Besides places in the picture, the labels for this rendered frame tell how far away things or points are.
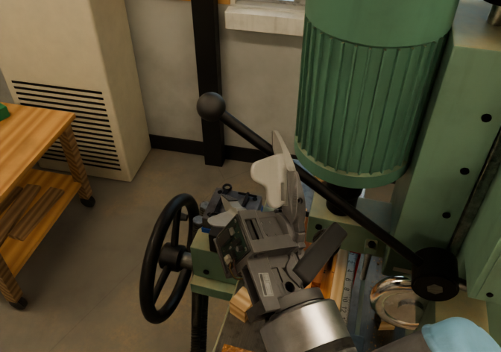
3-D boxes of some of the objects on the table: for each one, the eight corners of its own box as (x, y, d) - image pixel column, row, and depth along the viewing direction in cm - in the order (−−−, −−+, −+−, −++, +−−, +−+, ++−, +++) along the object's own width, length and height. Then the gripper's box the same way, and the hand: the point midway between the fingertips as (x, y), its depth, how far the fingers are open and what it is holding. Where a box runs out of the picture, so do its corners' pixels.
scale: (361, 166, 105) (361, 166, 105) (367, 168, 105) (367, 167, 105) (329, 384, 69) (329, 384, 69) (338, 386, 69) (338, 386, 69)
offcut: (258, 307, 85) (258, 296, 82) (244, 323, 82) (244, 312, 80) (242, 297, 86) (242, 286, 84) (229, 312, 84) (229, 300, 82)
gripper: (309, 283, 43) (238, 115, 52) (219, 348, 56) (176, 206, 65) (373, 269, 48) (298, 118, 57) (276, 332, 61) (228, 202, 70)
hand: (250, 164), depth 63 cm, fingers open, 14 cm apart
